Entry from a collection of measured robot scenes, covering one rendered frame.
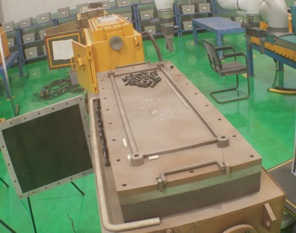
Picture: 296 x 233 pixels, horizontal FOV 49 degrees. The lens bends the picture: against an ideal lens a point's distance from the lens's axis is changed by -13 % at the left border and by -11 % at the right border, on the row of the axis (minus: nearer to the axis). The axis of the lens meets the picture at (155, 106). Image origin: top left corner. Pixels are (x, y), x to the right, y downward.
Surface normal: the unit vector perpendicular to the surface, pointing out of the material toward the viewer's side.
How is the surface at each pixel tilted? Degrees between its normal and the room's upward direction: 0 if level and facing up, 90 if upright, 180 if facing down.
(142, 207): 90
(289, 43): 90
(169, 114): 0
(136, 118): 0
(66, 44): 90
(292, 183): 0
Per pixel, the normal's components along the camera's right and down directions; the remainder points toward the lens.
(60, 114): 0.55, 0.26
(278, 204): 0.19, 0.35
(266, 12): -0.73, 0.29
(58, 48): -0.10, 0.38
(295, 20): -0.92, 0.24
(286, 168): -0.11, -0.92
